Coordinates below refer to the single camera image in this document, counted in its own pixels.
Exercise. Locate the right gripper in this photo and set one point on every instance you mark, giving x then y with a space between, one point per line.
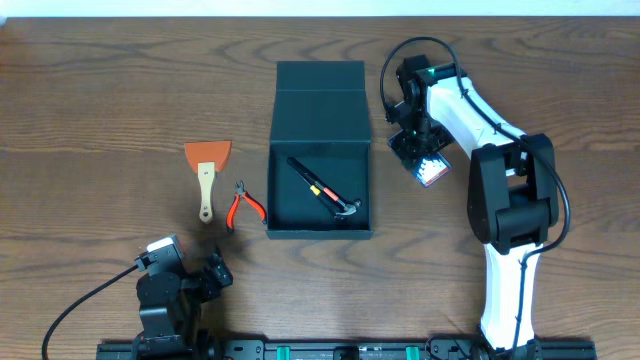
431 132

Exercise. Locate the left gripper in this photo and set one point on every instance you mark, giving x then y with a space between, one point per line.
211 275

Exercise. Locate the blue precision screwdriver set case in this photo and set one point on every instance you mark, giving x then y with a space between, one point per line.
427 167

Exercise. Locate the red handled pliers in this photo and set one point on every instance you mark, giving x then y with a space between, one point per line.
241 195

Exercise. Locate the small claw hammer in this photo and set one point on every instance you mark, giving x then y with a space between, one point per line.
345 205

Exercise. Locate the black yellow screwdriver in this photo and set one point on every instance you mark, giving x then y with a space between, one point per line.
320 195

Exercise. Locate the orange scraper wooden handle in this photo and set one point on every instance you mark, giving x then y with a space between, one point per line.
207 159

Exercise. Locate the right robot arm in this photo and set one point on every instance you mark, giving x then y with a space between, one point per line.
514 193

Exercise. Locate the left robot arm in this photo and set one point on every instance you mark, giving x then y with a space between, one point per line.
170 308

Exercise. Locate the black open gift box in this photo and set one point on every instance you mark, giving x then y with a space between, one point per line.
319 153

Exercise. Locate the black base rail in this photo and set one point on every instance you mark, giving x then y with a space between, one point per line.
437 348

